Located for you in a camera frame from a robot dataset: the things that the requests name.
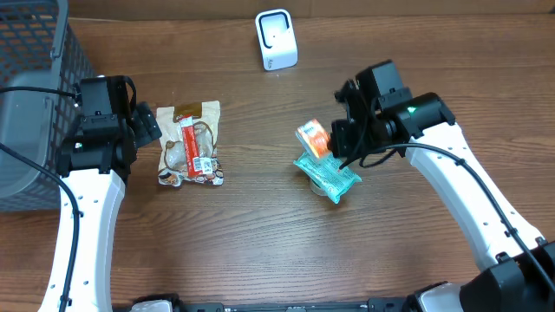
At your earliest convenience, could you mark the beige snack bag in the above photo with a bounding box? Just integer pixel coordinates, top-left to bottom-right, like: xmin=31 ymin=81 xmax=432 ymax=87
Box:
xmin=156 ymin=101 xmax=224 ymax=187

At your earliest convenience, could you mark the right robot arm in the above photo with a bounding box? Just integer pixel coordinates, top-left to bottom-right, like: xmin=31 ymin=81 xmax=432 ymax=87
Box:
xmin=328 ymin=60 xmax=554 ymax=311

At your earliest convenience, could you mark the orange small box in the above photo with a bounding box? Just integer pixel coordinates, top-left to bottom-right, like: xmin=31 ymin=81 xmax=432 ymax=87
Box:
xmin=296 ymin=119 xmax=330 ymax=159

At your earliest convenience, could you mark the grey plastic mesh basket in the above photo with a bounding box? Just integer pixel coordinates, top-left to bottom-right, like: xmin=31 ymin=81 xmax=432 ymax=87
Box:
xmin=0 ymin=0 xmax=99 ymax=212

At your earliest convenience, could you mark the white barcode scanner stand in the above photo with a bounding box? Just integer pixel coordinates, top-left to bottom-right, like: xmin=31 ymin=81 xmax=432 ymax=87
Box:
xmin=255 ymin=9 xmax=298 ymax=71

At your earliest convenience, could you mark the teal wet wipes pack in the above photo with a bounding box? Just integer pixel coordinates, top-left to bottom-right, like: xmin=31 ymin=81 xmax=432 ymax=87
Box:
xmin=293 ymin=153 xmax=362 ymax=204

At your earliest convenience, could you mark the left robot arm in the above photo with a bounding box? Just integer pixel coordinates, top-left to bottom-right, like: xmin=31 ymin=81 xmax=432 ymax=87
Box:
xmin=40 ymin=75 xmax=161 ymax=311

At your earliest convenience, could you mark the red snack bar packet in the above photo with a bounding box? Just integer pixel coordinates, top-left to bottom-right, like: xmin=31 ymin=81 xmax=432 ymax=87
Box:
xmin=179 ymin=115 xmax=214 ymax=178

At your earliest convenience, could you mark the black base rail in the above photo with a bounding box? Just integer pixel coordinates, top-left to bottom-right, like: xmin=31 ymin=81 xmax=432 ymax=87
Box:
xmin=113 ymin=293 xmax=420 ymax=312

